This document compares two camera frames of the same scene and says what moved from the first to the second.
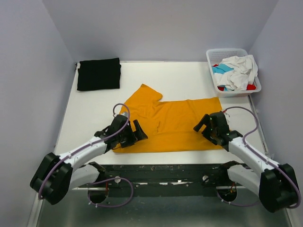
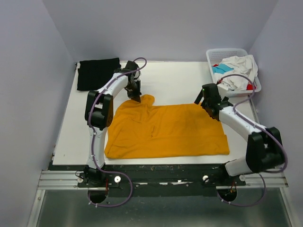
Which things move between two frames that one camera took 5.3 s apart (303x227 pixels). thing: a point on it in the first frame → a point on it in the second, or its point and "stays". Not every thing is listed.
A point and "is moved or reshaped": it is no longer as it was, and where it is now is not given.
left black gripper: (137, 135) → (135, 95)
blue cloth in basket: (221, 68) stays
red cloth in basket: (249, 87) stays
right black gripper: (205, 120) → (200, 96)
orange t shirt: (169, 125) is moved or reshaped
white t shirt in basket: (245, 70) stays
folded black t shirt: (99, 74) stays
